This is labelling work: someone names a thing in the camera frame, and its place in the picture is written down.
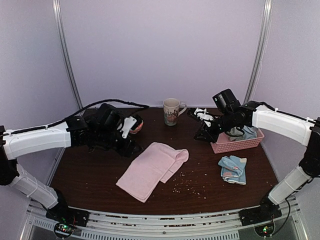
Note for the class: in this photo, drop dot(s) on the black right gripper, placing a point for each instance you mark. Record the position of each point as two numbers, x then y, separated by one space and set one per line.
203 130

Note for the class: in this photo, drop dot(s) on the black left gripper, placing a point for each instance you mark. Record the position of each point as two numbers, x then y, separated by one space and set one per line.
126 151

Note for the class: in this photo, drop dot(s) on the large pink towel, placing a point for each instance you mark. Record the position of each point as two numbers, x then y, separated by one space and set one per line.
157 163

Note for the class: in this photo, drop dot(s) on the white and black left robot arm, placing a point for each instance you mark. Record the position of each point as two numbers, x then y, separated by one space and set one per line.
68 133

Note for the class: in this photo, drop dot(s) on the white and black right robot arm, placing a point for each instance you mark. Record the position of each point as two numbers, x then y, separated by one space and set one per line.
304 131

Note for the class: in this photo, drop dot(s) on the pink perforated plastic basket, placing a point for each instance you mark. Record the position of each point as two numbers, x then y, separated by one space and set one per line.
224 145

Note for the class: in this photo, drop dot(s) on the red and white patterned bowl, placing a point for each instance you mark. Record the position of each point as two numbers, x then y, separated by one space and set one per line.
138 125

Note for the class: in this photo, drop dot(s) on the grey-green folded towel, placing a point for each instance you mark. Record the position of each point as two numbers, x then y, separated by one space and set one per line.
236 134

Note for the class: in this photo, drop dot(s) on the white mug with coral pattern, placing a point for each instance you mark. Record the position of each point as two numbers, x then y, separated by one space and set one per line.
172 109

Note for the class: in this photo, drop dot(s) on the light blue folded towel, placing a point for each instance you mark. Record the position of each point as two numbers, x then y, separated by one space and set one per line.
249 133

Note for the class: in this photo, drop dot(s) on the blue patterned crumpled cloth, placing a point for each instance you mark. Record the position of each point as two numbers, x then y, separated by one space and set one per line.
233 169

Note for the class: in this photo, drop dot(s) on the left round circuit board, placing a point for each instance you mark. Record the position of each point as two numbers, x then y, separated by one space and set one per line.
63 230

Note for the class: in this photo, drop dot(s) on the round circuit board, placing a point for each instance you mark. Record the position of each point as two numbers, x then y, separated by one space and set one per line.
265 230
63 230

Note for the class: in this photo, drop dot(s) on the right round circuit board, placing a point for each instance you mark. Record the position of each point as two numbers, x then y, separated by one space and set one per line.
265 230

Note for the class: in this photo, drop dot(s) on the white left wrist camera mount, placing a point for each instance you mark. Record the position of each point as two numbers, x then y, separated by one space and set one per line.
128 123

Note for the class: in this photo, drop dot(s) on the aluminium right corner post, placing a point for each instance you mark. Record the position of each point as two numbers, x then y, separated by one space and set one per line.
261 46

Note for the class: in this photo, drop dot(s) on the aluminium corner post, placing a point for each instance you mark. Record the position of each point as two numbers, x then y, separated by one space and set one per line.
261 46
66 57

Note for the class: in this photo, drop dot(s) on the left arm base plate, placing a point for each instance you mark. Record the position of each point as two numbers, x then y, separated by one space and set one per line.
75 216

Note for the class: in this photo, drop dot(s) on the aluminium front rail frame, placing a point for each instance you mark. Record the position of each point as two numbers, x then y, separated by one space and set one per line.
223 225

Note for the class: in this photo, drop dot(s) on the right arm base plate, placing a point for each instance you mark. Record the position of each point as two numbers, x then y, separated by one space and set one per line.
259 214

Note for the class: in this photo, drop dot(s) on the aluminium left corner post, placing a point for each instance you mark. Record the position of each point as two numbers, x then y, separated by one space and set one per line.
66 57

